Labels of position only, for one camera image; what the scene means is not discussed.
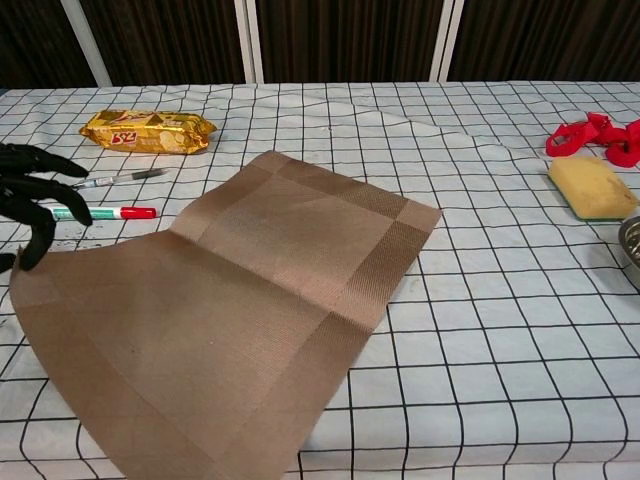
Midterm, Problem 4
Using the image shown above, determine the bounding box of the black pen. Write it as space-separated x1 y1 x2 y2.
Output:
69 168 170 190

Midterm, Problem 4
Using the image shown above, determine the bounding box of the gold snack packet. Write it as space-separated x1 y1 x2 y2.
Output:
78 110 218 155

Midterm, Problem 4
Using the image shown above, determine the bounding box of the red ribbon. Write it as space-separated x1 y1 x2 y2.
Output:
544 112 640 169

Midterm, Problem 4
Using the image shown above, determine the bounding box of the metal bowl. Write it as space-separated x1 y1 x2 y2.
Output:
615 213 640 291

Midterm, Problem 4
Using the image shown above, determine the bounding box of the dark slatted screen panel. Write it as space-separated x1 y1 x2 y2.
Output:
79 0 247 86
447 0 640 82
0 0 97 90
254 0 446 84

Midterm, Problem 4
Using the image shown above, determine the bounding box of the checkered white tablecloth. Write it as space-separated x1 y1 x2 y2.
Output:
0 79 640 480

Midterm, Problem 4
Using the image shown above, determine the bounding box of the yellow sponge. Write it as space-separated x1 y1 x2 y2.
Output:
547 155 640 223

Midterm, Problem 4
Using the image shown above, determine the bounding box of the white screen frame post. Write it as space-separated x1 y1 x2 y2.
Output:
62 0 112 87
233 0 266 84
429 0 464 83

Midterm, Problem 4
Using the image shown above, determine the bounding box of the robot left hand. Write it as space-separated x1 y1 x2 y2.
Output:
0 142 95 275

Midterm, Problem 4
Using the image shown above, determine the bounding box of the red capped white marker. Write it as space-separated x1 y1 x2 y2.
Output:
42 204 157 221

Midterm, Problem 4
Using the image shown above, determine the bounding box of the brown woven placemat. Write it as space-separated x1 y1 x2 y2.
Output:
8 149 444 480

